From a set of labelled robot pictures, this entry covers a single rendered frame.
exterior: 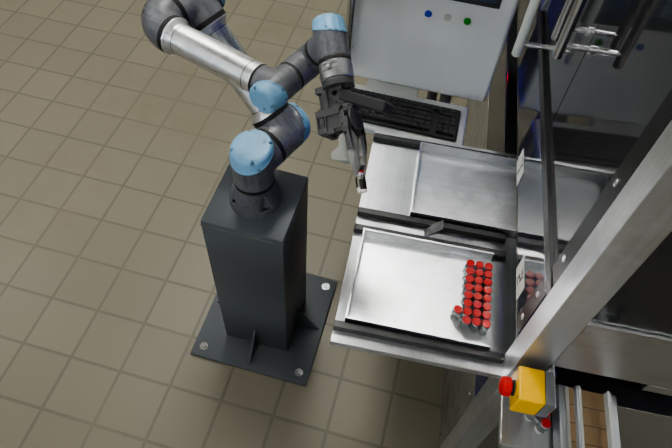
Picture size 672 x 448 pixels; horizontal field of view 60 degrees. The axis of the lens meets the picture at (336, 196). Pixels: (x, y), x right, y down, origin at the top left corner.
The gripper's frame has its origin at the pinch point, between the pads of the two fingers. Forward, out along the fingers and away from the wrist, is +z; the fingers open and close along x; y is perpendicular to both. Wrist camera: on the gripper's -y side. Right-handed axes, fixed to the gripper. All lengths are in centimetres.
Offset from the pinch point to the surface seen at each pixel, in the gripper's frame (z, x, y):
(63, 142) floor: -66, -83, 184
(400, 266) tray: 21.0, -29.1, 5.1
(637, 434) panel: 69, -49, -40
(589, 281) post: 29, 9, -40
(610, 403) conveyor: 56, -24, -37
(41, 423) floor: 54, -33, 148
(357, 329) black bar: 34.2, -13.5, 12.7
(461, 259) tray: 21.6, -37.9, -8.6
